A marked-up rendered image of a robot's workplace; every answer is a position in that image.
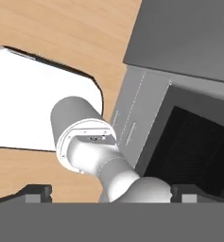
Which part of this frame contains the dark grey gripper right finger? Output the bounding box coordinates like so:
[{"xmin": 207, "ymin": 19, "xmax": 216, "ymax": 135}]
[{"xmin": 171, "ymin": 183, "xmax": 224, "ymax": 204}]

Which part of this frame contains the pale cupboard panel handle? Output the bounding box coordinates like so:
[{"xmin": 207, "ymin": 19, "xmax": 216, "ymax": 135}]
[{"xmin": 113, "ymin": 109, "xmax": 121, "ymax": 127}]

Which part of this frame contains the grey cupboard door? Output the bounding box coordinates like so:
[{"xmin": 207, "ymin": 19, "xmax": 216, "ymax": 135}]
[{"xmin": 118, "ymin": 71, "xmax": 173, "ymax": 170}]

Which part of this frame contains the grey cupboard door handle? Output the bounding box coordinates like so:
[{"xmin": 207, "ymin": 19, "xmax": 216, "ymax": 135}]
[{"xmin": 128, "ymin": 122, "xmax": 137, "ymax": 147}]

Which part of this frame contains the white rounded cylinder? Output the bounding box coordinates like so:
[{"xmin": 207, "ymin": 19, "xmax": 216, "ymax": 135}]
[{"xmin": 49, "ymin": 95, "xmax": 174, "ymax": 204}]

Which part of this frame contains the white flat rounded slab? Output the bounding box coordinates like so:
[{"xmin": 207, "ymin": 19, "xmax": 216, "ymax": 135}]
[{"xmin": 0, "ymin": 45, "xmax": 104, "ymax": 153}]

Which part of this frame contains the dark grey appliance front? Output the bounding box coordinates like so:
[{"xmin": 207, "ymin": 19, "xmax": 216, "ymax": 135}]
[{"xmin": 134, "ymin": 80, "xmax": 224, "ymax": 202}]

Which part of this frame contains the narrow grey cupboard panel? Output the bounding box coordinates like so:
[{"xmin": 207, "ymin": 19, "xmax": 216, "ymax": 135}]
[{"xmin": 110, "ymin": 65, "xmax": 147, "ymax": 149}]

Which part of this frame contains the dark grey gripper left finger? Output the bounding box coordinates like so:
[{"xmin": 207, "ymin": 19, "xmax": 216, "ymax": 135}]
[{"xmin": 0, "ymin": 183, "xmax": 53, "ymax": 204}]

